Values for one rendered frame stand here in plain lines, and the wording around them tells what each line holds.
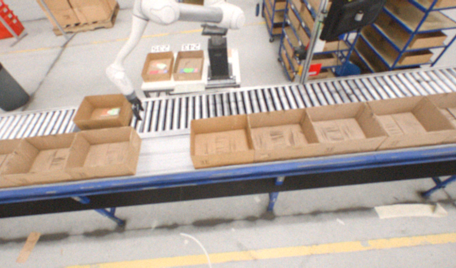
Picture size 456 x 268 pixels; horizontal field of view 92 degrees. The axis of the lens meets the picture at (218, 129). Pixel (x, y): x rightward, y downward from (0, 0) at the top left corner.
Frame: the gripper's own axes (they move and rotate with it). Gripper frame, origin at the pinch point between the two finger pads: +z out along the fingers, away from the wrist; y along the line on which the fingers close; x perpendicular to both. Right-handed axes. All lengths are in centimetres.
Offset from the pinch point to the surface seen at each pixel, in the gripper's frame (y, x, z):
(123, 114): 0.2, 14.3, -1.3
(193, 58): 85, -42, 10
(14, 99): 124, 236, 70
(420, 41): 63, -271, 5
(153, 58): 91, 3, 8
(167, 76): 53, -17, 5
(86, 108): 15, 52, 1
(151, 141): -31.7, -13.8, -2.5
